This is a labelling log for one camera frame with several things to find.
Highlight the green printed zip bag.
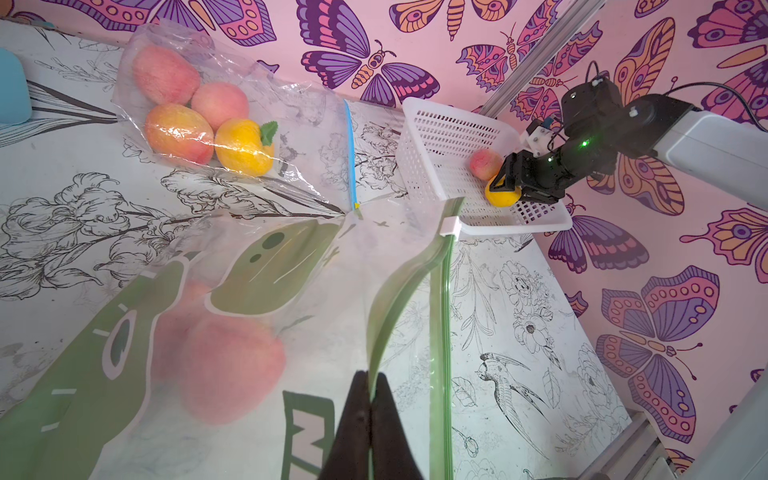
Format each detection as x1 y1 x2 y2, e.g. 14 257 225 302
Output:
1 198 462 479

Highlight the white plastic basket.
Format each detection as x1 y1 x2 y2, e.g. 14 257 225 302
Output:
396 98 573 239

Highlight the yellow-orange peach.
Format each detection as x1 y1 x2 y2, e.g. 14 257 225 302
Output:
215 119 279 177

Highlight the yellow bell pepper toy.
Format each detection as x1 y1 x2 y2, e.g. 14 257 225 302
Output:
484 176 522 208

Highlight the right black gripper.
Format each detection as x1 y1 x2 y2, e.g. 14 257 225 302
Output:
496 146 591 204

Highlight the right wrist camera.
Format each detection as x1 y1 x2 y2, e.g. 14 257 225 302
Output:
520 118 558 159

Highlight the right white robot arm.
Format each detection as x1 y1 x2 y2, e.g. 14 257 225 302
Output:
486 76 767 209

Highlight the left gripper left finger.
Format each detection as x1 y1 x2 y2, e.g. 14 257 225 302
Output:
318 371 371 480

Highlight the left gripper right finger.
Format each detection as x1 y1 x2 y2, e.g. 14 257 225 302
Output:
371 372 423 480

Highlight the clear blue-zipper zip bag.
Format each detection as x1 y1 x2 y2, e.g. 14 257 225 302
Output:
112 22 357 212

